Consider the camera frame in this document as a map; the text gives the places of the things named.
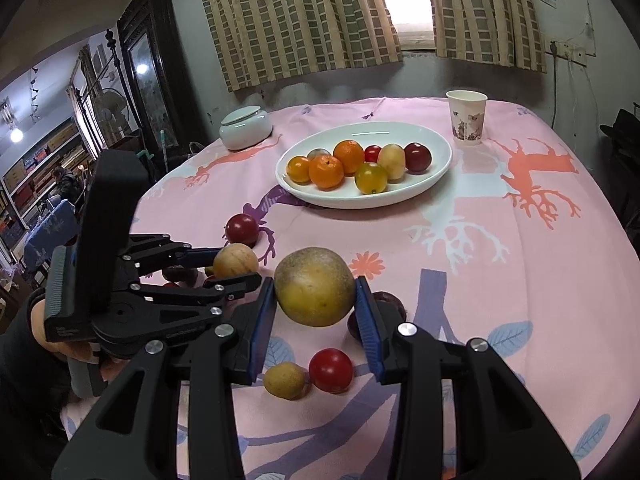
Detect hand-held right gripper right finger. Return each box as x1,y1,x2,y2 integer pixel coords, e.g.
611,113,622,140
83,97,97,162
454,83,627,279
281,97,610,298
354,276,581,480

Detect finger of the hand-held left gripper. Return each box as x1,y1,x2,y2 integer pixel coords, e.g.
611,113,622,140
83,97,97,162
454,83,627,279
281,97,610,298
122,232,223,275
130,272,264,307

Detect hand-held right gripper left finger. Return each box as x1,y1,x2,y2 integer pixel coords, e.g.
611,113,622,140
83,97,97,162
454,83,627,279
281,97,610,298
52,276,277,480

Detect dark water chestnut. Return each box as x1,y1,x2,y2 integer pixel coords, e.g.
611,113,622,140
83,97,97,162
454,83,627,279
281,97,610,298
161,265,199,285
347,290,406,343

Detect large beige round fruit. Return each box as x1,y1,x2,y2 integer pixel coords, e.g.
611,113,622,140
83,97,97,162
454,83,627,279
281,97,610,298
273,247,357,328

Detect yellow tomato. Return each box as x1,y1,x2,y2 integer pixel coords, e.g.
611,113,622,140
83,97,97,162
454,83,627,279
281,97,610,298
286,156,312,184

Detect orange mandarin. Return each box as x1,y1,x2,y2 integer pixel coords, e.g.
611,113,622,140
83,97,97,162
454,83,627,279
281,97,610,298
333,139,365,176
308,154,346,191

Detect yellow-green tomato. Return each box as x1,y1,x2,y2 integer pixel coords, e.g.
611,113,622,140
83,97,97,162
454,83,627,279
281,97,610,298
354,162,389,195

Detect dark red tomato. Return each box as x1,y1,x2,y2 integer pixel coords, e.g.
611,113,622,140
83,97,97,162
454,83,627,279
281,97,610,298
403,142,433,174
225,213,260,247

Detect white oval plate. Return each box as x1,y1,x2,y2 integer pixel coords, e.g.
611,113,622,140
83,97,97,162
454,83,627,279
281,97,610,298
276,122,453,210

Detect person's left forearm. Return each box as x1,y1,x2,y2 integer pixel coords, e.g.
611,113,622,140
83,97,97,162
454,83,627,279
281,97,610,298
0,290,101,441

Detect person's left hand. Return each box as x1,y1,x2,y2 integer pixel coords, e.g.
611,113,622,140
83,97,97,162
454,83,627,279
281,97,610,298
27,302,126,383

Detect blue printed cloth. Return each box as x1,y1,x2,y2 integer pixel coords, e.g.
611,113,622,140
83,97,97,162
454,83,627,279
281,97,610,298
22,200,81,271

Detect small brown longan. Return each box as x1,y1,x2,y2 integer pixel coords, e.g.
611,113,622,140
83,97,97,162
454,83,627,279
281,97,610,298
263,362,307,401

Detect shelves with boxes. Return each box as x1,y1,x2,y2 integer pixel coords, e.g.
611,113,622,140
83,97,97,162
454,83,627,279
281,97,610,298
0,130,83,241

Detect standing electric fan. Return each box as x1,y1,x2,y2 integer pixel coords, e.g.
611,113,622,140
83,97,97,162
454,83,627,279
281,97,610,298
95,89,126,136

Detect white lidded ceramic jar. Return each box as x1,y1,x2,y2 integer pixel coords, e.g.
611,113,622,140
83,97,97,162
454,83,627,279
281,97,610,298
220,104,274,152

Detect pink printed tablecloth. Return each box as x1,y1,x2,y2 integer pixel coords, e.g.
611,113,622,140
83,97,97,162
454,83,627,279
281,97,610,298
60,97,640,480

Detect dark wooden framed cabinet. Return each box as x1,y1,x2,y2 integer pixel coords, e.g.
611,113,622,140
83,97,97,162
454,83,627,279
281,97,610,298
116,0,211,181

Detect printed paper cup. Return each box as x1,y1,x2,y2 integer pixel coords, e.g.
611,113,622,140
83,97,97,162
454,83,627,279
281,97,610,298
446,89,488,147

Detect checked beige curtain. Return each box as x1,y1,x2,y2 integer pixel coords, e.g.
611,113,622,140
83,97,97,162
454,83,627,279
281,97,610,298
422,0,548,74
194,0,405,92

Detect dark side desk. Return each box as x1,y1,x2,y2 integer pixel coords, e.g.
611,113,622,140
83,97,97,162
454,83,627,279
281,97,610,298
600,135,640,241

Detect black hat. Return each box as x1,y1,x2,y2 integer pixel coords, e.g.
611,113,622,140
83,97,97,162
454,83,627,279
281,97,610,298
599,109,640,141

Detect wall cable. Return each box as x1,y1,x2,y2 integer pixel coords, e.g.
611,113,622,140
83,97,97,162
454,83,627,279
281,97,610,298
550,52,560,128

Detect wall socket strip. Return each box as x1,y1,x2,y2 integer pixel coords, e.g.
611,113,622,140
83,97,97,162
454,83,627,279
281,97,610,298
550,40,588,65

